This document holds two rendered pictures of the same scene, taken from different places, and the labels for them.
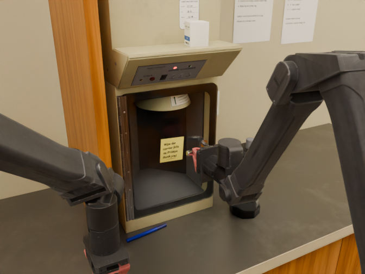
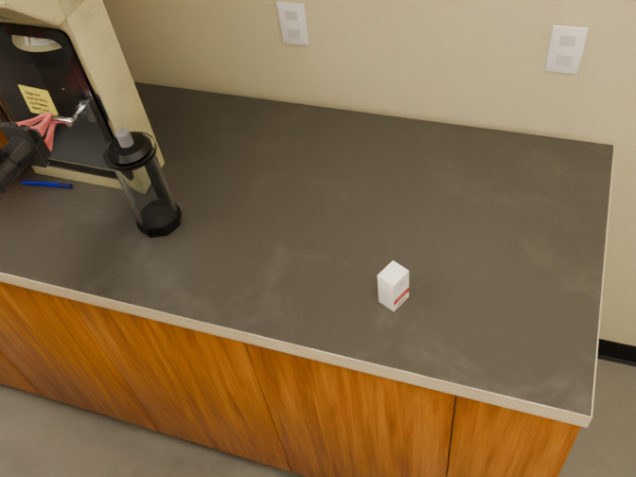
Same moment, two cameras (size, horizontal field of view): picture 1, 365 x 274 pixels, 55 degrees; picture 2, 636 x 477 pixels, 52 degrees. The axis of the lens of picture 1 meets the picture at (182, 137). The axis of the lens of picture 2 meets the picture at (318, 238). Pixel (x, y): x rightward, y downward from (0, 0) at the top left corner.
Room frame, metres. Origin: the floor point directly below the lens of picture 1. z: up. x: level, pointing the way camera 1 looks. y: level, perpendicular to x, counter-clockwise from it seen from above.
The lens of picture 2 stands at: (0.67, -1.28, 2.02)
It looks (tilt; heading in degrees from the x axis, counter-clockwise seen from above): 49 degrees down; 54
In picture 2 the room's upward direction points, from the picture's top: 9 degrees counter-clockwise
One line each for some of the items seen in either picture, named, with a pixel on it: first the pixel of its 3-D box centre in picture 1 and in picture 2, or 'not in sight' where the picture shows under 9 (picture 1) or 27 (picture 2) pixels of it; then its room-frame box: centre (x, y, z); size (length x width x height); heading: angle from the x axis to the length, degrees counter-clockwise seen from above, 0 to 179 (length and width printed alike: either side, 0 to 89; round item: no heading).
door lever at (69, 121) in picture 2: (197, 148); (61, 114); (0.97, -0.05, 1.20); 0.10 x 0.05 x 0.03; 117
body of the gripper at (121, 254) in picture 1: (104, 238); not in sight; (0.54, 0.15, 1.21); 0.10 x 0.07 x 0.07; 28
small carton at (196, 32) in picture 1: (196, 33); not in sight; (0.94, -0.04, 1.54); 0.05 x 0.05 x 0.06; 16
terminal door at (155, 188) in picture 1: (172, 152); (44, 104); (0.96, 0.03, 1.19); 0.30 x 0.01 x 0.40; 117
